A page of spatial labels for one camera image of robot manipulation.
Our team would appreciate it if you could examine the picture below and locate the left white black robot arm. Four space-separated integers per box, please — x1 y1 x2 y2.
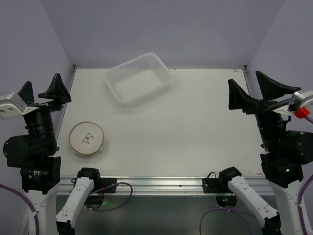
0 74 101 235

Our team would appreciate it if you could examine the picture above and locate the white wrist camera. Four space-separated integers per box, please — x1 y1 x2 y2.
273 90 313 119
0 92 38 120

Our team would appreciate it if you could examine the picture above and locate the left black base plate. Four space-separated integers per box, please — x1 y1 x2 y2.
99 177 117 194

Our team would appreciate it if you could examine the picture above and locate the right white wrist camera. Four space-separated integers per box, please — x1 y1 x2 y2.
273 90 313 119

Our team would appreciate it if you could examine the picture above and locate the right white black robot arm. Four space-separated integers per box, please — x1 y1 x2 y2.
218 71 313 235

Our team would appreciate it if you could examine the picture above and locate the white plastic perforated basket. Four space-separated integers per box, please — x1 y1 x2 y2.
104 52 173 106

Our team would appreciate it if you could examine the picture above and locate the round white mesh laundry bag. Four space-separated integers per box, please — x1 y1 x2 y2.
68 121 105 156

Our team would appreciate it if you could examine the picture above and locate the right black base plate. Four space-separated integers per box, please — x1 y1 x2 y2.
202 172 231 194

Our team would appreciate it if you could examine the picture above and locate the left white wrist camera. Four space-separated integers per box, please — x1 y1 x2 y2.
0 92 38 120

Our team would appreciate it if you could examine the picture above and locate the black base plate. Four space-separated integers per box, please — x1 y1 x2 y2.
202 172 231 194
99 177 117 194

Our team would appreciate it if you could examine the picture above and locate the aluminium mounting rail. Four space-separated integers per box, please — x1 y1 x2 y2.
57 176 273 196

